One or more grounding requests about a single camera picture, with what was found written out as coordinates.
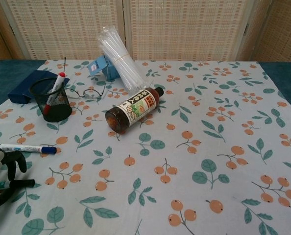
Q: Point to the woven folding screen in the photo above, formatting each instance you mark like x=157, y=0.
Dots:
x=62, y=29

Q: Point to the brown sauce bottle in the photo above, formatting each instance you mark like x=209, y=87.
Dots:
x=133, y=107

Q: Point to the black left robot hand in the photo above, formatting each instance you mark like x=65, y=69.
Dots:
x=12, y=160

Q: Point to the blue cap marker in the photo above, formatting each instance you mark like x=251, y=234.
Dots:
x=28, y=148

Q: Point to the red cap marker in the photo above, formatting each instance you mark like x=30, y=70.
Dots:
x=60, y=79

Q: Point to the black mesh pen holder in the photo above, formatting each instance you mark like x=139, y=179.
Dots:
x=61, y=113

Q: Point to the floral print tablecloth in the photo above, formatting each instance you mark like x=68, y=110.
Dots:
x=160, y=151

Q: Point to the dark blue glasses case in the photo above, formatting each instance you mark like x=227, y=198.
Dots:
x=20, y=90

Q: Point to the light blue cardboard box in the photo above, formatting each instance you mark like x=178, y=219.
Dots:
x=99, y=66

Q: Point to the pack of clear straws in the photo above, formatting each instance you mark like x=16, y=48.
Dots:
x=118, y=56

